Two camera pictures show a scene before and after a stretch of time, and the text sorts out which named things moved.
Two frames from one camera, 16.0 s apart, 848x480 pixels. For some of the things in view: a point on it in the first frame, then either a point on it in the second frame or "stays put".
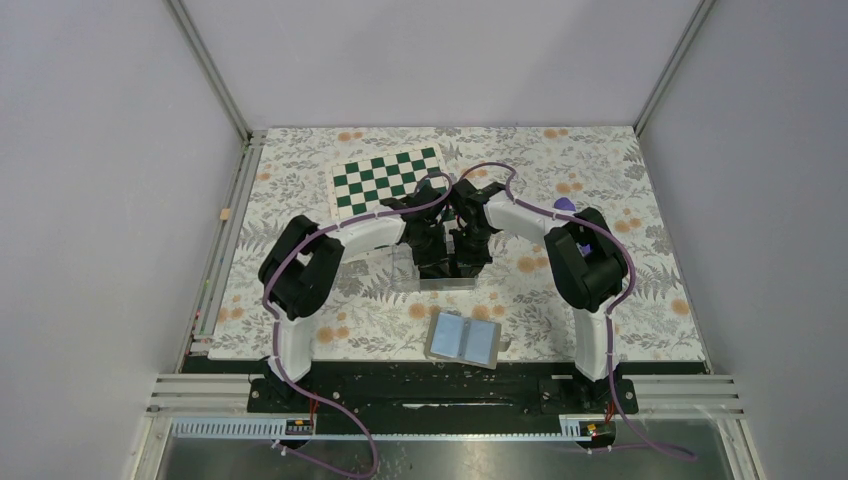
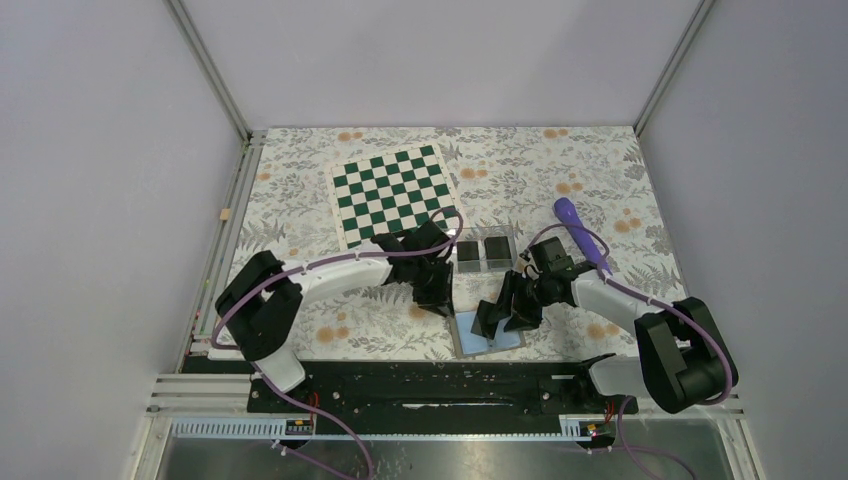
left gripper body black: (430, 250) to (429, 271)
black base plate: (444, 390) stays put
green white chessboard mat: (359, 185) stays put
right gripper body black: (471, 249) to (534, 290)
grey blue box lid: (473, 340) to (466, 307)
